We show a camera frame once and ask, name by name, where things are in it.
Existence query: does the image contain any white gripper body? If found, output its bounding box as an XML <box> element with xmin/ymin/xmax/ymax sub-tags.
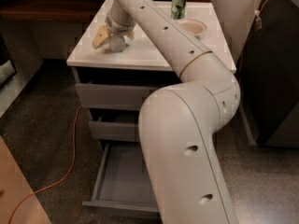
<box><xmin>106</xmin><ymin>12</ymin><xmax>135</xmax><ymax>36</ymax></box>

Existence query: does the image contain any clear blue plastic bottle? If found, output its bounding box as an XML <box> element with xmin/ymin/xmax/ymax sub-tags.
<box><xmin>109</xmin><ymin>35</ymin><xmax>125</xmax><ymax>52</ymax></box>

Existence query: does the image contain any grey bottom drawer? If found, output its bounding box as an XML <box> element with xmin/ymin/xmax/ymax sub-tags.
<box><xmin>82</xmin><ymin>142</ymin><xmax>159</xmax><ymax>219</ymax></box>

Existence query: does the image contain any grey drawer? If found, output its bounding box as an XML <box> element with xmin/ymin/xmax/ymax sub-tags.
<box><xmin>89</xmin><ymin>114</ymin><xmax>139</xmax><ymax>142</ymax></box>
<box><xmin>75</xmin><ymin>83</ymin><xmax>158</xmax><ymax>111</ymax></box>
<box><xmin>82</xmin><ymin>142</ymin><xmax>159</xmax><ymax>219</ymax></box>

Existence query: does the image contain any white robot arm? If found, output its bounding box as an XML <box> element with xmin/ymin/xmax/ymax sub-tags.
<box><xmin>107</xmin><ymin>0</ymin><xmax>240</xmax><ymax>224</ymax></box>

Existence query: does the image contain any white top drawer cabinet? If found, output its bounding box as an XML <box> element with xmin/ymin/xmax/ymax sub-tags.
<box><xmin>65</xmin><ymin>0</ymin><xmax>236</xmax><ymax>151</ymax></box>

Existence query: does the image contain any grey top drawer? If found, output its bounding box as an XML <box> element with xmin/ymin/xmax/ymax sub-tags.
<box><xmin>75</xmin><ymin>83</ymin><xmax>158</xmax><ymax>111</ymax></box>

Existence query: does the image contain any grey middle drawer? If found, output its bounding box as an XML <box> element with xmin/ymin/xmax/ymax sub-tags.
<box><xmin>89</xmin><ymin>114</ymin><xmax>139</xmax><ymax>142</ymax></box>

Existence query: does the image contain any dark wooden shelf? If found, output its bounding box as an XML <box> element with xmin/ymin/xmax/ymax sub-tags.
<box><xmin>0</xmin><ymin>0</ymin><xmax>211</xmax><ymax>24</ymax></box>

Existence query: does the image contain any green soda can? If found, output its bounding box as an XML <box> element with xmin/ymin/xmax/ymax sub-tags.
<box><xmin>171</xmin><ymin>0</ymin><xmax>187</xmax><ymax>20</ymax></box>

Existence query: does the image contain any white paper bowl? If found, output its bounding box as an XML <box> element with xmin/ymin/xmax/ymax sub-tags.
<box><xmin>177</xmin><ymin>19</ymin><xmax>206</xmax><ymax>37</ymax></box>

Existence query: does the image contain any dark object at left edge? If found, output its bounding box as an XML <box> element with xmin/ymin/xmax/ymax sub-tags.
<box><xmin>0</xmin><ymin>35</ymin><xmax>17</xmax><ymax>87</ymax></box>

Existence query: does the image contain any orange extension cable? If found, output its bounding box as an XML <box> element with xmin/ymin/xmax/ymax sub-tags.
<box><xmin>7</xmin><ymin>0</ymin><xmax>299</xmax><ymax>224</ymax></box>

